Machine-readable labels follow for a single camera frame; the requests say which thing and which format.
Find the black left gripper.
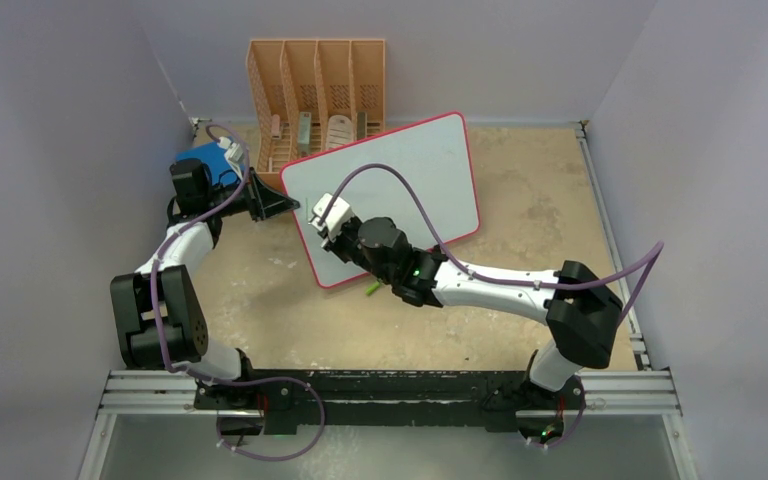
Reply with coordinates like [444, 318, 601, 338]
[205, 168, 299, 223]

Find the green marker cap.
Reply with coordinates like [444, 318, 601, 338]
[365, 282, 381, 296]

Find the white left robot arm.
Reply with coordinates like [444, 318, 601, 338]
[110, 158, 300, 409]

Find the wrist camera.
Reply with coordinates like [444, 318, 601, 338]
[309, 193, 355, 249]
[217, 137, 248, 171]

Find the orange plastic file organizer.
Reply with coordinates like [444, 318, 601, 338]
[246, 38, 387, 180]

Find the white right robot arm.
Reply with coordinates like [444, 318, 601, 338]
[312, 217, 623, 407]

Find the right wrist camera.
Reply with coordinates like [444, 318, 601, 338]
[309, 193, 355, 249]

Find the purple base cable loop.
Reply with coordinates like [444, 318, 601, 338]
[214, 377, 327, 464]

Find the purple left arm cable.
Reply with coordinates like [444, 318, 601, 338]
[148, 123, 326, 386]

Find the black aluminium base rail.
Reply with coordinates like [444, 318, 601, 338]
[99, 370, 680, 438]

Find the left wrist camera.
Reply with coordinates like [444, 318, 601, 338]
[217, 137, 248, 171]

